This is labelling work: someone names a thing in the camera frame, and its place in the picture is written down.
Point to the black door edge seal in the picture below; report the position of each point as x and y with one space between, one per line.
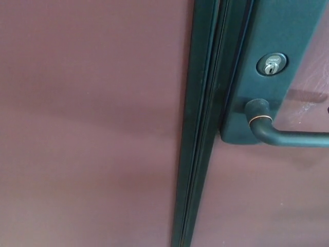
203 128

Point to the silver lock cylinder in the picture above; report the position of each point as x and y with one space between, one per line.
272 64

